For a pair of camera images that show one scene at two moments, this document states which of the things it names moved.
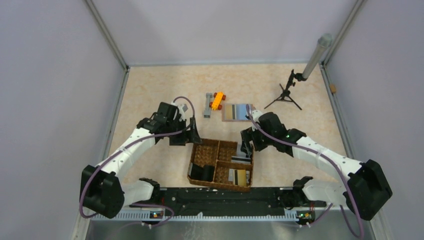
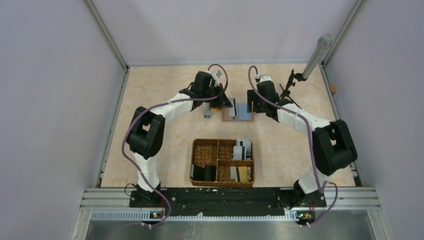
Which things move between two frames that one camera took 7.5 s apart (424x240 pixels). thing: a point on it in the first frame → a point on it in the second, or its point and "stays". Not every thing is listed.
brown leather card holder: x=236 y=112 stays
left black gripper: x=185 y=138 → x=222 y=101
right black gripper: x=247 y=135 → x=252 y=96
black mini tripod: x=285 y=95 stays
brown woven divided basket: x=218 y=152 stays
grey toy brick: x=207 y=113 stays
